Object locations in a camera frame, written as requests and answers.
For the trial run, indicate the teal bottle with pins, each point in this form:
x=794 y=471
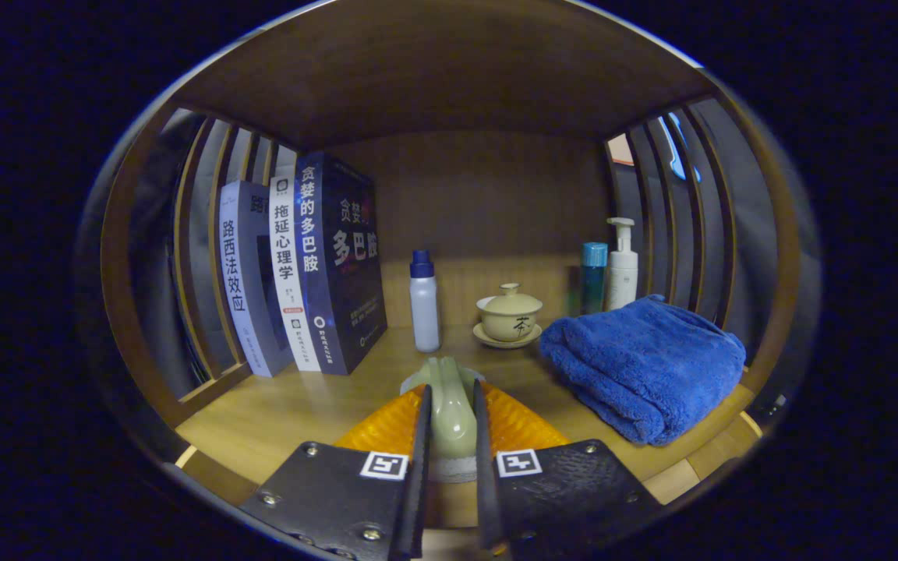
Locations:
x=593 y=280

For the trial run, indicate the wooden countertop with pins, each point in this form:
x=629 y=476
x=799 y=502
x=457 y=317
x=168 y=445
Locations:
x=301 y=405

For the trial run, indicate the white pump bottle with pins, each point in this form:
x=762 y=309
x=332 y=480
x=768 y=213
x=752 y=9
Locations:
x=622 y=273

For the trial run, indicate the light purple book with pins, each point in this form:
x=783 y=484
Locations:
x=240 y=265

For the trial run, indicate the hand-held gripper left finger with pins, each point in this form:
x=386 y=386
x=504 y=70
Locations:
x=416 y=483

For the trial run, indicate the white bottle with blue cap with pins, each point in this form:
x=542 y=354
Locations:
x=424 y=312

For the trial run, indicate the beige saucer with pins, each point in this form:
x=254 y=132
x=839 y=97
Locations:
x=488 y=336

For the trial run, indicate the wooden cabinet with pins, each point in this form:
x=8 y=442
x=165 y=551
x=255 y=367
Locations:
x=449 y=70

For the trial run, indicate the white spine book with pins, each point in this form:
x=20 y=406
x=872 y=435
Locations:
x=287 y=265

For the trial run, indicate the green brush with white sponge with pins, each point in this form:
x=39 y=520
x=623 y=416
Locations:
x=450 y=413

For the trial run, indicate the dark blue book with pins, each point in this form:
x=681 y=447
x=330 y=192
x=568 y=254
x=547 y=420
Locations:
x=348 y=273

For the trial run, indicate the blue folded towel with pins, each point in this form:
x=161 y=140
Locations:
x=644 y=366

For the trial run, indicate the beige lidded teacup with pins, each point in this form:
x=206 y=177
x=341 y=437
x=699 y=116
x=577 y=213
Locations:
x=508 y=315

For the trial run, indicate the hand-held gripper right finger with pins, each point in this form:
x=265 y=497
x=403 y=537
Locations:
x=485 y=483

